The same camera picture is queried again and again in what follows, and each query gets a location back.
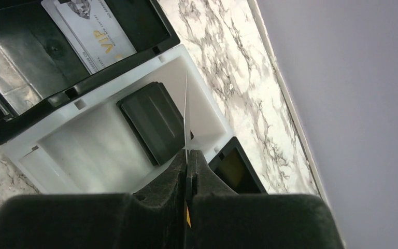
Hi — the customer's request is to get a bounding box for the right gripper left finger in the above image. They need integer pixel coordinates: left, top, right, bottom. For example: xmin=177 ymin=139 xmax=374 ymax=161
xmin=0 ymin=150 xmax=187 ymax=248

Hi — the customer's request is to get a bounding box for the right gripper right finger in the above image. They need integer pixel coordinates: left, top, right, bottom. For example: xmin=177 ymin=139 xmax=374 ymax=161
xmin=186 ymin=150 xmax=344 ymax=248

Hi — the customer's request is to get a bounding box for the gold card in black bin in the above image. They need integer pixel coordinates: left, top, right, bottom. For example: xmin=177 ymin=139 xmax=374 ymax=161
xmin=215 ymin=149 xmax=248 ymax=191

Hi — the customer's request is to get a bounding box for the grey card in holder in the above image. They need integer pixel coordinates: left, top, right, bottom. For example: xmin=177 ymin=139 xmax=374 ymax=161
xmin=183 ymin=71 xmax=191 ymax=165

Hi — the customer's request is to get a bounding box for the silver vip card in holder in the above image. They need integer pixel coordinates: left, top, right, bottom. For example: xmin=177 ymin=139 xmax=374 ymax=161
xmin=53 ymin=1 xmax=137 ymax=71

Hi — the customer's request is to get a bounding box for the white card in black bin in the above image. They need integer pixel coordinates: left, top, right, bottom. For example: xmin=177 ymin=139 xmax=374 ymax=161
xmin=41 ymin=1 xmax=99 ymax=74

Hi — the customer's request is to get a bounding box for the black bin right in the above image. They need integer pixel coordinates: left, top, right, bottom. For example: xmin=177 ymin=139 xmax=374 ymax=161
xmin=208 ymin=136 xmax=267 ymax=194

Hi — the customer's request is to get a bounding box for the black bin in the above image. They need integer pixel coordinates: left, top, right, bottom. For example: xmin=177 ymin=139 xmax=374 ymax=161
xmin=208 ymin=136 xmax=267 ymax=194
xmin=0 ymin=0 xmax=180 ymax=145

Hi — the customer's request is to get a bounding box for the white bin middle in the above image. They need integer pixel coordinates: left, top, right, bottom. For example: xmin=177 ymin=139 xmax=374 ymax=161
xmin=0 ymin=45 xmax=234 ymax=193

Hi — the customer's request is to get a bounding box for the black object in white bin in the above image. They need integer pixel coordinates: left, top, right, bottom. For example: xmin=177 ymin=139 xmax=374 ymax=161
xmin=116 ymin=81 xmax=185 ymax=166

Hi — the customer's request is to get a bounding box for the black bin left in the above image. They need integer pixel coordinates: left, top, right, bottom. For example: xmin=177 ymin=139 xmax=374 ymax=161
xmin=0 ymin=0 xmax=180 ymax=145

